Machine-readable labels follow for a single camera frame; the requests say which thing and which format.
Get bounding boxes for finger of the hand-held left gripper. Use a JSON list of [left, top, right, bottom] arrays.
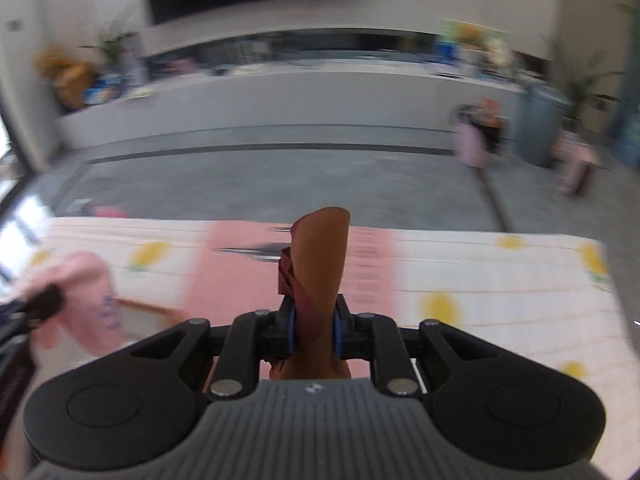
[[22, 284, 66, 321]]

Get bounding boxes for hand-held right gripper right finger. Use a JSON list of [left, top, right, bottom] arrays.
[[334, 294, 493, 400]]

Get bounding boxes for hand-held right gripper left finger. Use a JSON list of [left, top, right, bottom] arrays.
[[129, 296, 297, 402]]

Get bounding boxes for pink soft cloth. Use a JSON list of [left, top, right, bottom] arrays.
[[30, 252, 122, 356]]

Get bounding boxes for brown leather hair bow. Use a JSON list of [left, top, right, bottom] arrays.
[[270, 206, 353, 381]]

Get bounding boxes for pink printed mat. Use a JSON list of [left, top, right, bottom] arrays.
[[192, 220, 401, 378]]

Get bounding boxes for white checked lemon print blanket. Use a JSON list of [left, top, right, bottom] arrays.
[[20, 217, 621, 461]]

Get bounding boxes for blue and white packet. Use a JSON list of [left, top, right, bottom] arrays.
[[85, 72, 126, 103]]

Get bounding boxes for yellow plush toy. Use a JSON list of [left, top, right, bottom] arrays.
[[35, 45, 96, 111]]

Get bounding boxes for pink bag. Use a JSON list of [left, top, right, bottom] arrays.
[[454, 122, 488, 167]]

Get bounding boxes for long white bench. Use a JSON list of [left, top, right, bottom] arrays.
[[55, 30, 531, 151]]

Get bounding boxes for black bin with items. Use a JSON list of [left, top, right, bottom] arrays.
[[452, 100, 503, 168]]

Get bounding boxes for slender potted plant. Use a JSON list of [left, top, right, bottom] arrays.
[[85, 15, 141, 86]]

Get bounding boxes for blue-grey round bin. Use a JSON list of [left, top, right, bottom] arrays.
[[515, 82, 571, 166]]

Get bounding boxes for pink stool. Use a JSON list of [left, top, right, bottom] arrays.
[[552, 130, 601, 196]]

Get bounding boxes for colourful boxes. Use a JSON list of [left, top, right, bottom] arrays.
[[435, 20, 511, 78]]

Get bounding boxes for potted green plant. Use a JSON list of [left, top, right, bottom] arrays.
[[555, 45, 616, 126]]

